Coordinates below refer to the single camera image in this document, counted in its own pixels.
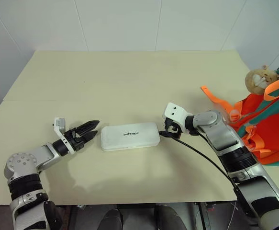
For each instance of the dark rounded shape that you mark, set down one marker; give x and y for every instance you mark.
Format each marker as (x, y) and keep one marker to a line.
(110, 220)
(169, 219)

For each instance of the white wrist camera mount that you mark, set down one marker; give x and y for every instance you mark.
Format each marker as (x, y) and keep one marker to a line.
(175, 112)
(59, 123)

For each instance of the white rectangular box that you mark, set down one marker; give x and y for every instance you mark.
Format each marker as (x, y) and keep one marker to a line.
(129, 136)

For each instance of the black table frame bar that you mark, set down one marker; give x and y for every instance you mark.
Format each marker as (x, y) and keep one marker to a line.
(204, 216)

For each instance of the beige plush toy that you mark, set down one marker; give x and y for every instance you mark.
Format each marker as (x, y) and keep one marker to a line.
(255, 82)

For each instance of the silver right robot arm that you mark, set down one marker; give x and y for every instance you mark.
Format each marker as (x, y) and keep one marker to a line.
(221, 136)

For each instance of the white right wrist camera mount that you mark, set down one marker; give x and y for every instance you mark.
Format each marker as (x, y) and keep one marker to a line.
(175, 112)

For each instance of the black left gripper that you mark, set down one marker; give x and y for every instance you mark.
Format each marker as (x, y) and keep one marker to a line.
(76, 143)

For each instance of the orange and teal backpack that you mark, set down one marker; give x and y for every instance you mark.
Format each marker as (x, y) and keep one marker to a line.
(273, 112)

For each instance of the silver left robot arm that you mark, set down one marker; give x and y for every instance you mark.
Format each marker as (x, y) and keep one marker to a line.
(43, 155)

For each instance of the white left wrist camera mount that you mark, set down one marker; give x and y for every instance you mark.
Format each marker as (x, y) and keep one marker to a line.
(59, 123)

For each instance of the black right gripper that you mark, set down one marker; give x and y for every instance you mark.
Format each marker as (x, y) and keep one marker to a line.
(176, 128)

